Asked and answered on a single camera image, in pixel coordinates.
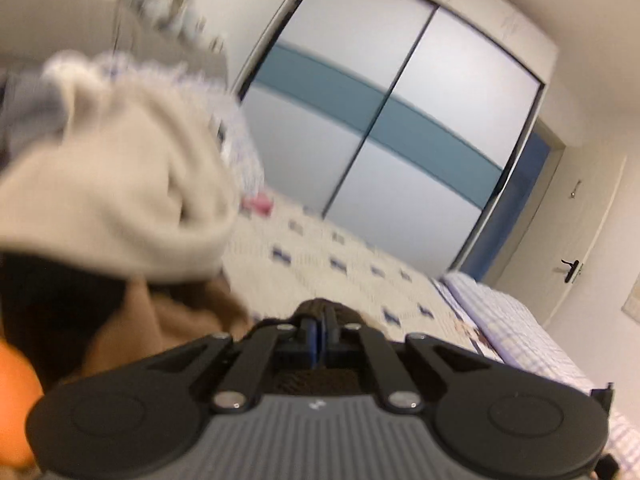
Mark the grey plush toy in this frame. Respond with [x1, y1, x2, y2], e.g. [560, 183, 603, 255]
[122, 0, 206, 46]

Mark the white door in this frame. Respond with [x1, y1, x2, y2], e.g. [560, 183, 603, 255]
[545, 155, 628, 331]

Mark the purple plaid quilt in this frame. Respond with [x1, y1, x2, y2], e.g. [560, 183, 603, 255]
[440, 272, 640, 461]

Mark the grey headboard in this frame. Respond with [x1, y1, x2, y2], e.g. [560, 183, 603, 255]
[0, 0, 231, 91]

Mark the beige garment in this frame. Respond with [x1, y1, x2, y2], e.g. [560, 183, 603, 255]
[0, 77, 241, 281]

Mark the grey door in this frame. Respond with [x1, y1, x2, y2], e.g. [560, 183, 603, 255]
[457, 127, 566, 283]

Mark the pink cloth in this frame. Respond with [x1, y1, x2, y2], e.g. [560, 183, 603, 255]
[242, 195, 273, 216]

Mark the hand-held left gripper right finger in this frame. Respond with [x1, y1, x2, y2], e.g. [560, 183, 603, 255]
[322, 309, 502, 414]

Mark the sliding door wardrobe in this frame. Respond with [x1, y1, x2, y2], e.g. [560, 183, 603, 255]
[235, 0, 558, 281]

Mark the purple plaid pillow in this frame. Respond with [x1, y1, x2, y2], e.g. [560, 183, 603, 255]
[45, 50, 266, 201]

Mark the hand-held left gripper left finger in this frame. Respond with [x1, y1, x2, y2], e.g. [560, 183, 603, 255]
[144, 315, 322, 414]

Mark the orange object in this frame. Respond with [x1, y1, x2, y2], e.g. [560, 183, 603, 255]
[0, 340, 43, 468]

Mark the bear printed blanket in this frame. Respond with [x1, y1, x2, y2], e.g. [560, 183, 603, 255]
[220, 195, 640, 480]

